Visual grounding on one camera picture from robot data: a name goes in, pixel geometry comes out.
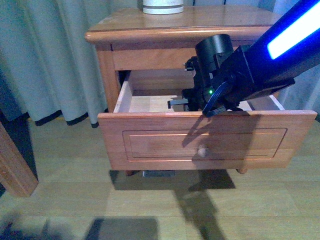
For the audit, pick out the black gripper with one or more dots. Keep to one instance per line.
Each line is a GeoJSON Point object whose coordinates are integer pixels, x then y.
{"type": "Point", "coordinates": [193, 98]}

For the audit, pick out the wooden nightstand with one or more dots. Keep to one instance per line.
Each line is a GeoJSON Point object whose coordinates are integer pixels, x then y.
{"type": "Point", "coordinates": [130, 40]}

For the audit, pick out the grey curtain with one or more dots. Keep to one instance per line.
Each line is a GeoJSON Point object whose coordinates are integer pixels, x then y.
{"type": "Point", "coordinates": [47, 69]}

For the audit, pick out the wooden furniture leg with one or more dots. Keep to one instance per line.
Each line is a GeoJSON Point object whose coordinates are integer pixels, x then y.
{"type": "Point", "coordinates": [18, 173]}

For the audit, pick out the black robot arm blue light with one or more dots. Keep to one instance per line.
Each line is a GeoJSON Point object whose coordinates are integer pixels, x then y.
{"type": "Point", "coordinates": [224, 77]}

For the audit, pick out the wooden drawer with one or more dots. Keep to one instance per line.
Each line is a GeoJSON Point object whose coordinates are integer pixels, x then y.
{"type": "Point", "coordinates": [143, 133]}

